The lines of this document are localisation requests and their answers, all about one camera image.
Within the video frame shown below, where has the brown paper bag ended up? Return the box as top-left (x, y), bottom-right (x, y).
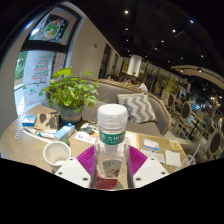
top-left (34, 112), bottom-right (61, 132)

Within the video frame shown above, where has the yellow white card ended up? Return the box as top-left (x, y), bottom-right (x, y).
top-left (168, 139), bottom-right (183, 151)

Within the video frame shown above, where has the blue white tissue pack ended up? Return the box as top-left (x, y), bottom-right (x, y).
top-left (142, 138), bottom-right (161, 153)

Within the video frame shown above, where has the group of ceiling lights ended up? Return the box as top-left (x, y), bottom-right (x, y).
top-left (123, 8), bottom-right (214, 74)

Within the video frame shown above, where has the clear plastic water bottle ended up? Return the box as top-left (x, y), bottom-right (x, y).
top-left (94, 103), bottom-right (131, 181)

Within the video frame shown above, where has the white paper napkin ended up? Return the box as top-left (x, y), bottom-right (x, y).
top-left (164, 149), bottom-right (183, 168)

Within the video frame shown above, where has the white tube with green cap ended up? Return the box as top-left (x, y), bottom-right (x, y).
top-left (24, 128), bottom-right (56, 139)

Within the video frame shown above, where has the group of round-back chairs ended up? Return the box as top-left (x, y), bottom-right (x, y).
top-left (163, 89), bottom-right (224, 161)

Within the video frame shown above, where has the white round column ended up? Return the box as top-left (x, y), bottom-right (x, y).
top-left (126, 54), bottom-right (143, 78)

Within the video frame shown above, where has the grey chevron pillow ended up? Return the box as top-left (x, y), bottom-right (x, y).
top-left (116, 92), bottom-right (158, 125)

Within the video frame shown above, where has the colourful window poster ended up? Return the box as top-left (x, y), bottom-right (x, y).
top-left (28, 13), bottom-right (73, 46)

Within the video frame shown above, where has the white printed leaflet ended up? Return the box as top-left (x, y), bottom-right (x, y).
top-left (74, 123), bottom-right (98, 145)

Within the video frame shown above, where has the small blue white box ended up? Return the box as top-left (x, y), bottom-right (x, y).
top-left (21, 115), bottom-right (38, 128)

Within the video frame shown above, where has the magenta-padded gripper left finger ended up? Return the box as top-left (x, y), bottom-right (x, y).
top-left (54, 145), bottom-right (98, 190)

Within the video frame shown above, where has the white ceramic mug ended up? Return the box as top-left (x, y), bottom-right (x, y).
top-left (42, 140), bottom-right (72, 174)

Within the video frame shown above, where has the grey curved sofa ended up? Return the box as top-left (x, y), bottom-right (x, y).
top-left (81, 78), bottom-right (173, 138)

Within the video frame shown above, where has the silver blister pack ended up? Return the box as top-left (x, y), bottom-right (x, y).
top-left (14, 125), bottom-right (25, 140)

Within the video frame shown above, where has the green potted plant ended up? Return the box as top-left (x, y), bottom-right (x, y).
top-left (39, 66), bottom-right (101, 126)

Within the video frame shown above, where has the light blue carton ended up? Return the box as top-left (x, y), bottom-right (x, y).
top-left (54, 122), bottom-right (76, 142)

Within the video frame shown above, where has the white folded leaflet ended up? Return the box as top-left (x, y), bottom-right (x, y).
top-left (139, 148), bottom-right (166, 164)

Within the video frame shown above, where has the person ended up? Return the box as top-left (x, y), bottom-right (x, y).
top-left (134, 79), bottom-right (149, 93)

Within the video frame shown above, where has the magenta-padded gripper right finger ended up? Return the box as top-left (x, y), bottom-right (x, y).
top-left (128, 145), bottom-right (170, 189)

